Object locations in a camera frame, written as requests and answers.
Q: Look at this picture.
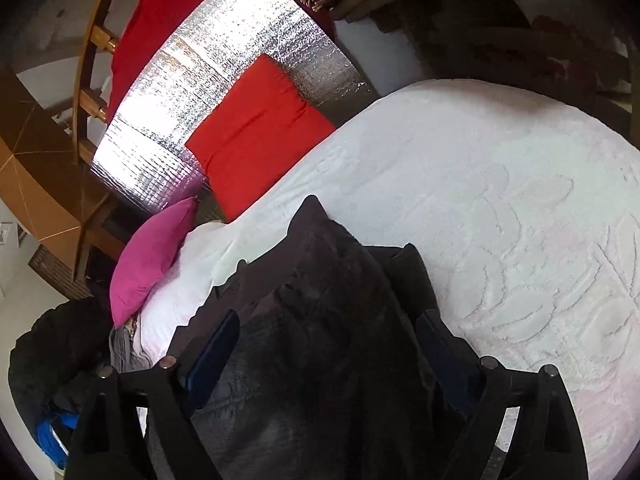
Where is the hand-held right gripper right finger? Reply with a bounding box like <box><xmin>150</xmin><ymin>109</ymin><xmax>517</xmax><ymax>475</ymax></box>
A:
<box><xmin>415</xmin><ymin>309</ymin><xmax>591</xmax><ymax>480</ymax></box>

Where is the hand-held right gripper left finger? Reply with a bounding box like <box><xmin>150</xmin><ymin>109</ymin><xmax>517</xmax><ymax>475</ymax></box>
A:
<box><xmin>64</xmin><ymin>310</ymin><xmax>242</xmax><ymax>480</ymax></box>

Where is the black puffer jacket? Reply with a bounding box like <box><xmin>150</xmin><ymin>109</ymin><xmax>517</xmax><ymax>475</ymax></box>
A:
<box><xmin>145</xmin><ymin>195</ymin><xmax>506</xmax><ymax>480</ymax></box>

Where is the pile of dark clothes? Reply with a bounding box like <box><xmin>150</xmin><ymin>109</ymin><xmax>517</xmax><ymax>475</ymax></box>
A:
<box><xmin>7</xmin><ymin>297</ymin><xmax>116</xmax><ymax>441</ymax></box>

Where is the grey cloth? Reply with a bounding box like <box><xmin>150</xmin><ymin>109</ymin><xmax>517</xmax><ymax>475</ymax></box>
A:
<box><xmin>109</xmin><ymin>320</ymin><xmax>153</xmax><ymax>373</ymax></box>

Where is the pink pillow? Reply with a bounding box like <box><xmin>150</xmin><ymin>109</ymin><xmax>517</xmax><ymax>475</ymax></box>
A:
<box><xmin>110</xmin><ymin>196</ymin><xmax>199</xmax><ymax>328</ymax></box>

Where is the white textured blanket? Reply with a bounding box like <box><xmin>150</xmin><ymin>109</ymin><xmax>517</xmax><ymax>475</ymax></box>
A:
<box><xmin>135</xmin><ymin>78</ymin><xmax>640</xmax><ymax>480</ymax></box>

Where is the blue plastic item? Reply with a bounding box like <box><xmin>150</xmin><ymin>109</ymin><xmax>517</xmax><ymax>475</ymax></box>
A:
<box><xmin>35</xmin><ymin>412</ymin><xmax>81</xmax><ymax>471</ymax></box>

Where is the small red cushion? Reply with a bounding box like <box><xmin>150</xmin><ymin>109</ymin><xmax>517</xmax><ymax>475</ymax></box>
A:
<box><xmin>185</xmin><ymin>54</ymin><xmax>336</xmax><ymax>223</ymax></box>

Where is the brown wooden cabinet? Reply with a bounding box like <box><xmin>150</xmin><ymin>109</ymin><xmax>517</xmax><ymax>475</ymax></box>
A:
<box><xmin>0</xmin><ymin>135</ymin><xmax>111</xmax><ymax>271</ymax></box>

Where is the silver foil mat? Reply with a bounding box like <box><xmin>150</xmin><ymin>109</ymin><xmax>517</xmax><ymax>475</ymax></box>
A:
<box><xmin>91</xmin><ymin>0</ymin><xmax>373</xmax><ymax>211</ymax></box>

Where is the wooden spindle railing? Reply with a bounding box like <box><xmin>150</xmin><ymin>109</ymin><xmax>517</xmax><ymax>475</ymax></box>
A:
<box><xmin>72</xmin><ymin>0</ymin><xmax>151</xmax><ymax>166</ymax></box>

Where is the dark wooden furniture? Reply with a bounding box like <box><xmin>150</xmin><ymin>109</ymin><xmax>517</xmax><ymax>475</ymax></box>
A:
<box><xmin>330</xmin><ymin>0</ymin><xmax>640</xmax><ymax>131</ymax></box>

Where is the red blanket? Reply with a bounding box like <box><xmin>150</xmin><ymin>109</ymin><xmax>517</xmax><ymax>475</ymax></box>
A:
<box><xmin>105</xmin><ymin>0</ymin><xmax>241</xmax><ymax>121</ymax></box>

